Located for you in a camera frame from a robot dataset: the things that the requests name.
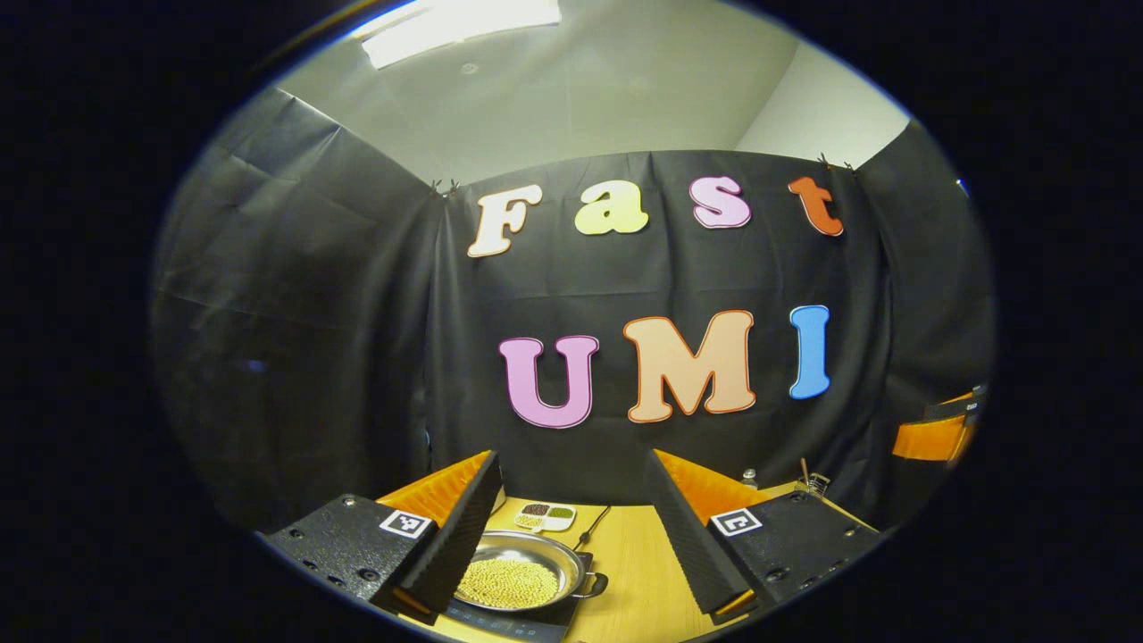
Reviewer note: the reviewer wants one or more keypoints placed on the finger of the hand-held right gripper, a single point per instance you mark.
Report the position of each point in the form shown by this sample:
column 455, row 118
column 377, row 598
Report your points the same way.
column 929, row 439

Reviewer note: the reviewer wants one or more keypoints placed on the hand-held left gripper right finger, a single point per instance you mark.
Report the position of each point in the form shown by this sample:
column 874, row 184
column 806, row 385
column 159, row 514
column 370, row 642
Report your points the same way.
column 692, row 545

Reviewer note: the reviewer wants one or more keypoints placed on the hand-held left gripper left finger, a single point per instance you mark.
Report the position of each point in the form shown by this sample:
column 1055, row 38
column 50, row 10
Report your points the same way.
column 464, row 527

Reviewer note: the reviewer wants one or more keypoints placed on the pile of yellow soybeans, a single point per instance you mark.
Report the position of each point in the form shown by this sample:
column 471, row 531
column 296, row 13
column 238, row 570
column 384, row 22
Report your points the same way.
column 509, row 585

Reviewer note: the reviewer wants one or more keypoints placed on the black induction cooktop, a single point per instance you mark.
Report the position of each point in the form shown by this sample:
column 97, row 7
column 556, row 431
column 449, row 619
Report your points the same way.
column 571, row 616

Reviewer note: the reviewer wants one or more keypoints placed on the white divided dish of beans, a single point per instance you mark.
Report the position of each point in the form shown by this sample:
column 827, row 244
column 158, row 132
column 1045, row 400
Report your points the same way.
column 545, row 515

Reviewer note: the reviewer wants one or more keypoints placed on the clear plastic bottle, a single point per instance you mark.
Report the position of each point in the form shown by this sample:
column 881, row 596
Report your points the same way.
column 750, row 480

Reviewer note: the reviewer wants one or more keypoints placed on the black cloth clip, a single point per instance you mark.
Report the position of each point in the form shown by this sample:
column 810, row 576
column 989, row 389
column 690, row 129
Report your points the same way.
column 442, row 186
column 835, row 163

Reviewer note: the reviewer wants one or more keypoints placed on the ceiling light panel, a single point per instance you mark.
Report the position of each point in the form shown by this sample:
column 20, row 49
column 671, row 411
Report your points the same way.
column 460, row 27

